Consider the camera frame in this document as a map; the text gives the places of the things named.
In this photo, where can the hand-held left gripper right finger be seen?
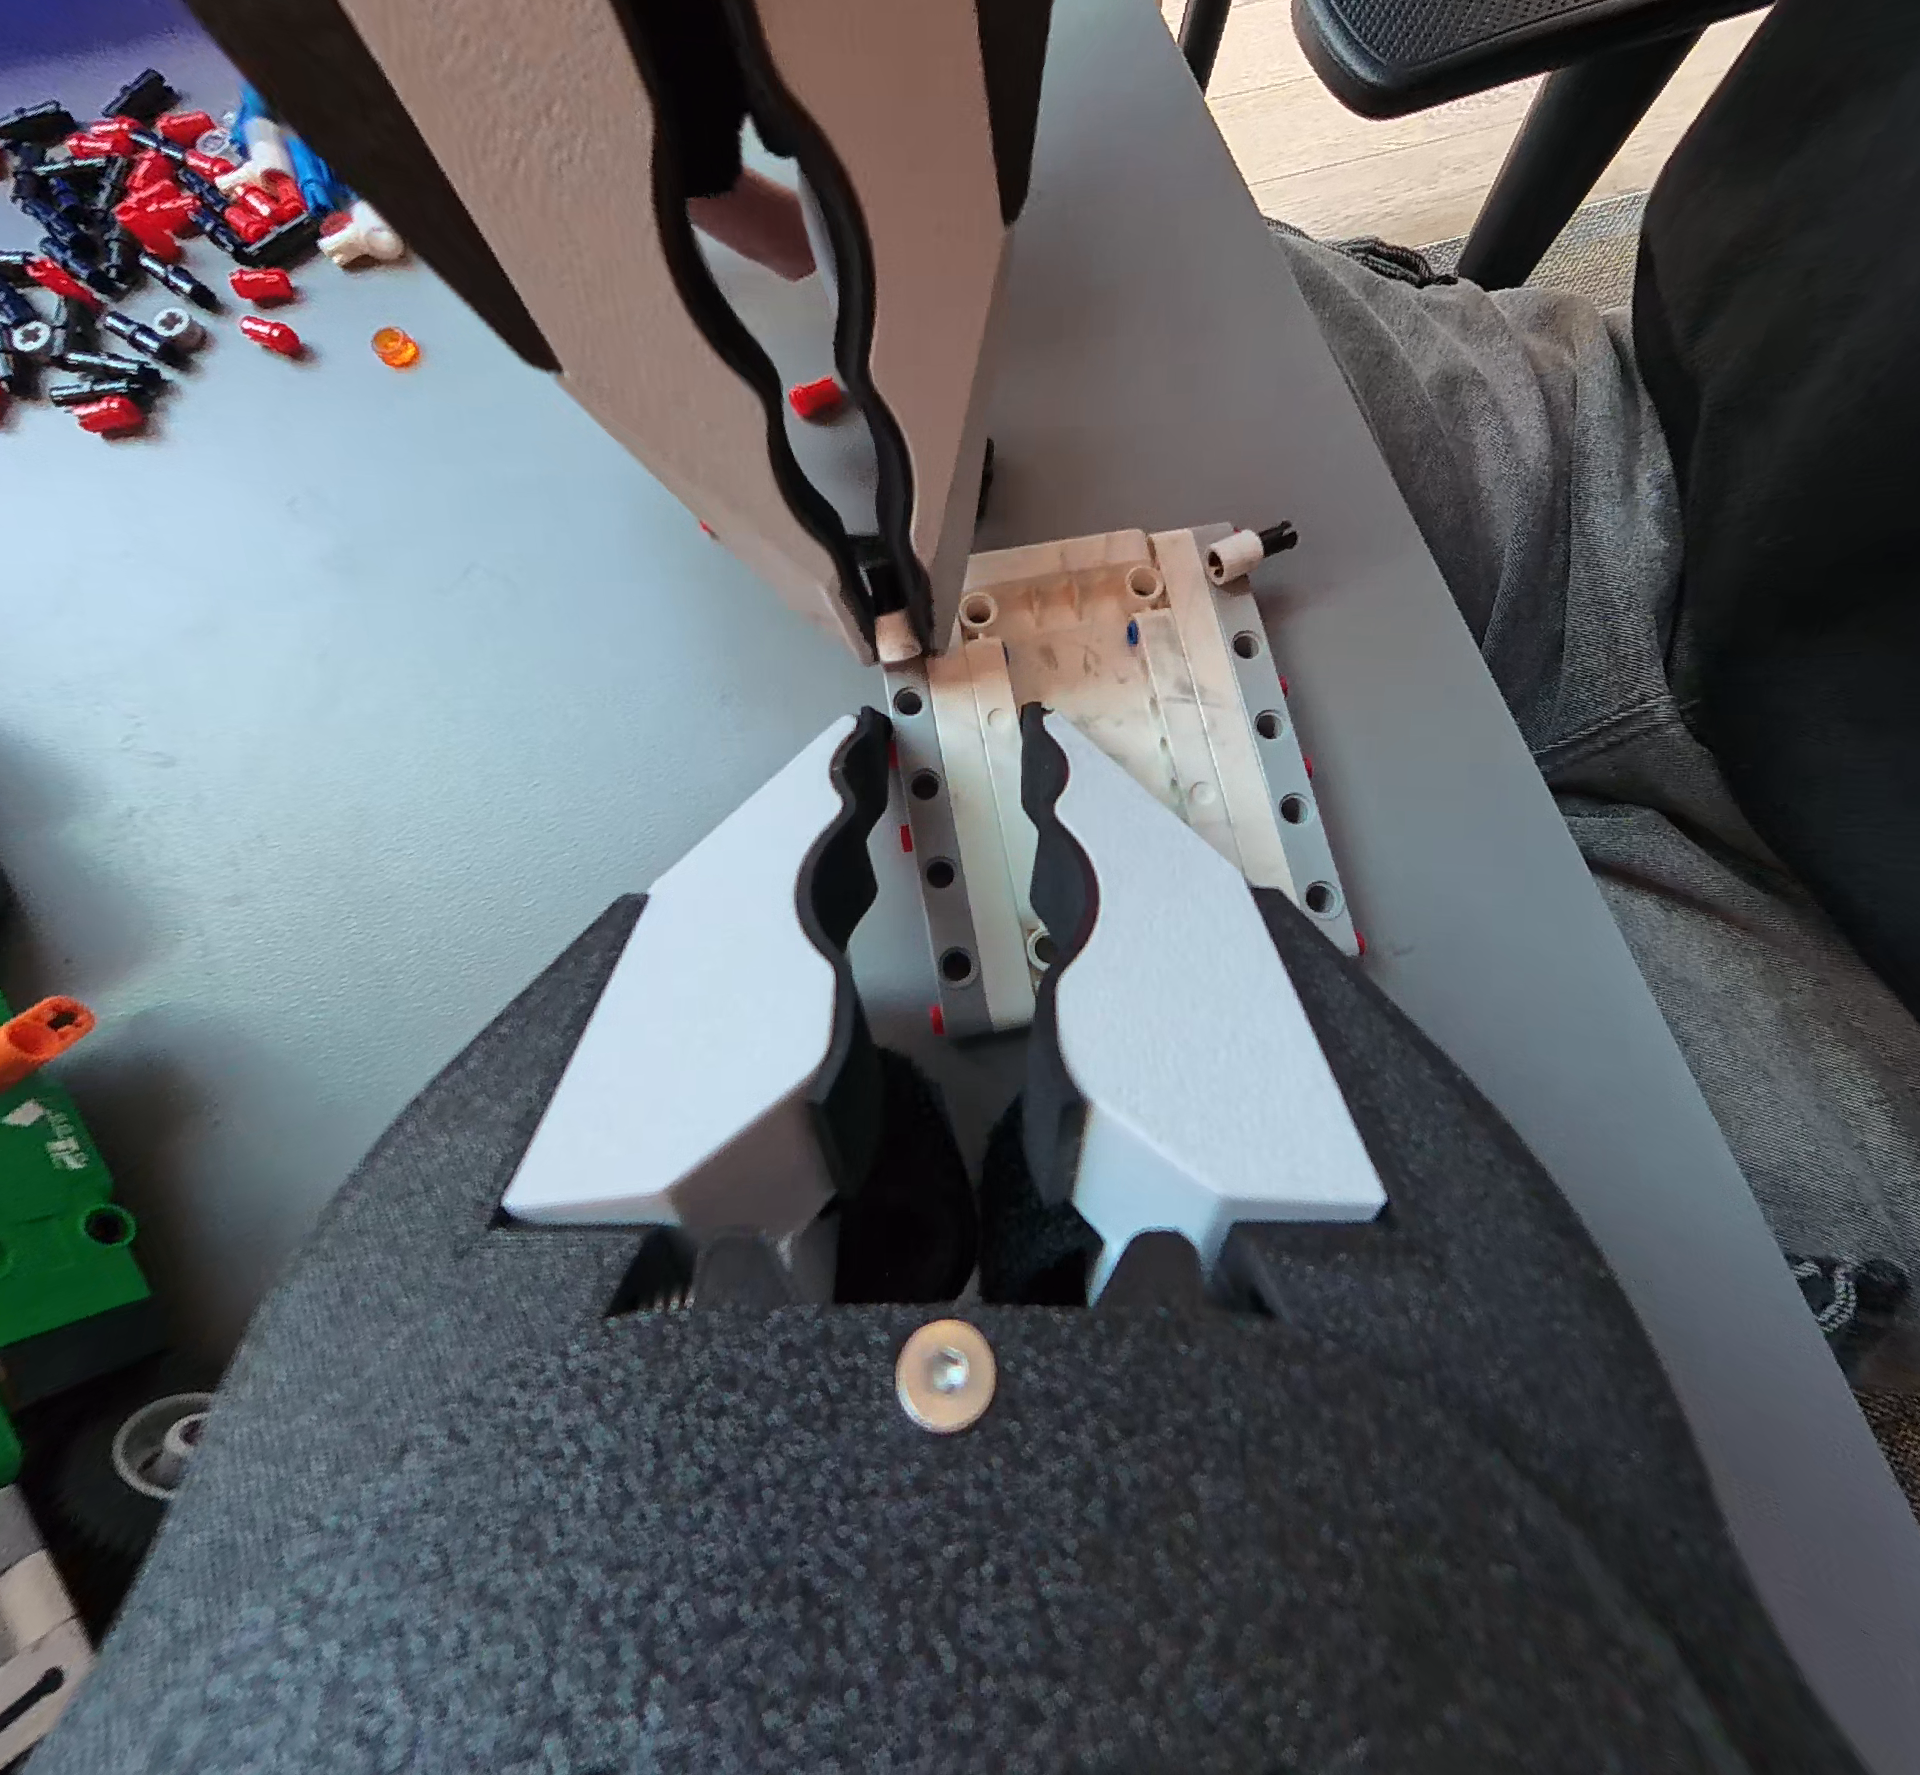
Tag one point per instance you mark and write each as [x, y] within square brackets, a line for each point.
[1202, 1056]

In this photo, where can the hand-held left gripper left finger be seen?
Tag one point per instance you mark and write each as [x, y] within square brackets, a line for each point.
[689, 1040]

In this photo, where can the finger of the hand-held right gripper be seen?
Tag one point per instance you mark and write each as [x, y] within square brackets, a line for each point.
[509, 126]
[900, 78]

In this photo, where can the white lego panel assembly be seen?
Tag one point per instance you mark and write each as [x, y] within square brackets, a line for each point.
[1110, 665]

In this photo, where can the small beige lego connector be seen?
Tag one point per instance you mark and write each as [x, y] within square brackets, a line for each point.
[903, 634]

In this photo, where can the black lego pin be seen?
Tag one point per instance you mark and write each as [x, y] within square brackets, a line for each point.
[885, 567]

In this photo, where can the pile of lego pins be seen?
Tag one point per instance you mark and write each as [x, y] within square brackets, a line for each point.
[151, 193]

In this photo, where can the orange round lego stud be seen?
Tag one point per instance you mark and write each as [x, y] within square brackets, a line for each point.
[393, 346]

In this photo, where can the red lego pin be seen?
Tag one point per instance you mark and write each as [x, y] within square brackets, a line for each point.
[815, 393]

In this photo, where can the green lego truck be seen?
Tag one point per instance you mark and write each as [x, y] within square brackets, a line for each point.
[61, 1204]

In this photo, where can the beige connector with black pin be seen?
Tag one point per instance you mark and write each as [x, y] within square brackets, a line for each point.
[1238, 556]

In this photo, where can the person's left leg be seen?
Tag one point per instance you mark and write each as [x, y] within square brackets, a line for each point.
[1726, 1025]

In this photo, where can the person's leg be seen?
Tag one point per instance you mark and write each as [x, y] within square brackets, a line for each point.
[1499, 454]
[1726, 1025]

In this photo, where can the person's right leg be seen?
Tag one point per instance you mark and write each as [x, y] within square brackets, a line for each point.
[1499, 454]

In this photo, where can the person's black top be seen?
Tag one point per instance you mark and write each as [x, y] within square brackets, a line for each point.
[1801, 454]

